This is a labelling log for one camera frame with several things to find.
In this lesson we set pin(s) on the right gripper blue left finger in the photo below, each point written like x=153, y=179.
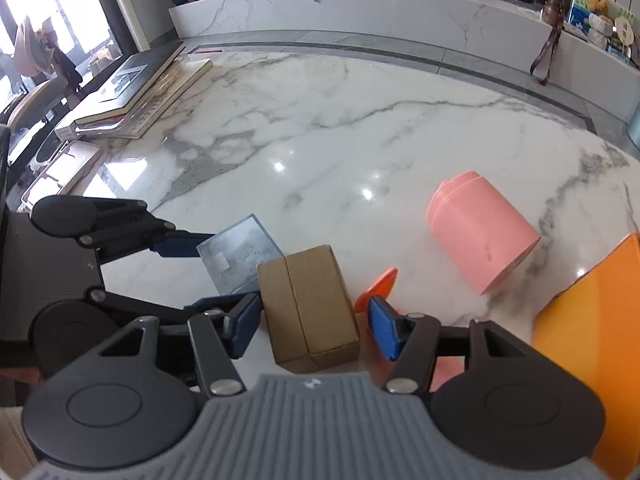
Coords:
x=217, y=339

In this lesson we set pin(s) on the stack of books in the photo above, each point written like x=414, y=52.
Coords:
x=135, y=96

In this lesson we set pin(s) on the pink cylinder jar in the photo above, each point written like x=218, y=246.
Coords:
x=483, y=234

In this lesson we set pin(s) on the orange cardboard box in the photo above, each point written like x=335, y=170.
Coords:
x=592, y=330

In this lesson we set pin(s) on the grey metal trash bin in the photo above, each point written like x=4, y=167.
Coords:
x=633, y=128

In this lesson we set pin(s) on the clear acrylic box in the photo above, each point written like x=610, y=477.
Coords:
x=231, y=257

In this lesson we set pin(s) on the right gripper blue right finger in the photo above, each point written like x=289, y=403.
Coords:
x=409, y=342

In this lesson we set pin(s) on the teddy bear ornament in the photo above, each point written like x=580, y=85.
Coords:
x=600, y=24

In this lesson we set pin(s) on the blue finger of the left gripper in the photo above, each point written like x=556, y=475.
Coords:
x=179, y=244
x=224, y=303

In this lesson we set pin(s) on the brown cardboard box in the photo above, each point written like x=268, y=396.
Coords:
x=311, y=322

